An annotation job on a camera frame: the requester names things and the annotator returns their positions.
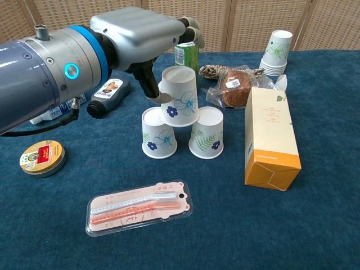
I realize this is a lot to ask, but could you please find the white cup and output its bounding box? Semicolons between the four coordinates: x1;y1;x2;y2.
188;106;225;160
159;66;200;127
141;106;178;159

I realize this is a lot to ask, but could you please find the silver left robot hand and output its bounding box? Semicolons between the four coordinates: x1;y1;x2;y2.
89;7;205;105

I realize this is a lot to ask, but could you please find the pine cone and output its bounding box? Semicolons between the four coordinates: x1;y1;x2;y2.
199;64;265;82

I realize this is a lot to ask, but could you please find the orange razor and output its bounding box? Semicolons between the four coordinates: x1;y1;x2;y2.
89;198;181;226

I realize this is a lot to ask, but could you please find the stack of paper cups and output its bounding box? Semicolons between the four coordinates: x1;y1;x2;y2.
259;30;293;77

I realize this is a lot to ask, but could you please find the tall green drink can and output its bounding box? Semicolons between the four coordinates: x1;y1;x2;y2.
174;41;200;78

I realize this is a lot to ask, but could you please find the bread in clear bag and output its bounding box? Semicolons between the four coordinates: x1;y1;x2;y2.
205;69;261;110

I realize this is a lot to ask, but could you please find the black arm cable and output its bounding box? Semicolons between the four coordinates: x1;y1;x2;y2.
0;97;81;138

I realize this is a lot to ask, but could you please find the black plastic bottle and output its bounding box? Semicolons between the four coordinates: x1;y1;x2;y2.
86;78;132;119

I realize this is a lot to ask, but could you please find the round gold tin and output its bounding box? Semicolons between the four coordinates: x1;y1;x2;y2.
19;139;67;178

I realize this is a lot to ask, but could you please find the pink razor blister pack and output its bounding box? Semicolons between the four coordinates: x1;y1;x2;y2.
85;179;194;237

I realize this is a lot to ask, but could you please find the blue carpet table cover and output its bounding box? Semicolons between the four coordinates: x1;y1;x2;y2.
0;49;360;270

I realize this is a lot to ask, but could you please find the clear plastic packet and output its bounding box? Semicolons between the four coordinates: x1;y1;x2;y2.
260;74;289;91

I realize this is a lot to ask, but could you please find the wicker folding screen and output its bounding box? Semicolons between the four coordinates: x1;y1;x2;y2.
0;0;360;57

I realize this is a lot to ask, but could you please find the beige and orange carton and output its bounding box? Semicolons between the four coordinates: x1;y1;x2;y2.
244;86;302;192

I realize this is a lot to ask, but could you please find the white bottle, blue label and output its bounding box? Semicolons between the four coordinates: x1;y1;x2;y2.
29;94;87;126

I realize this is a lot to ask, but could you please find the white cup, green fern print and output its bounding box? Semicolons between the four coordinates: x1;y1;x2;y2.
188;106;225;160

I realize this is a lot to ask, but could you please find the white razor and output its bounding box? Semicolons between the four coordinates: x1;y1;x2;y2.
90;190;181;216

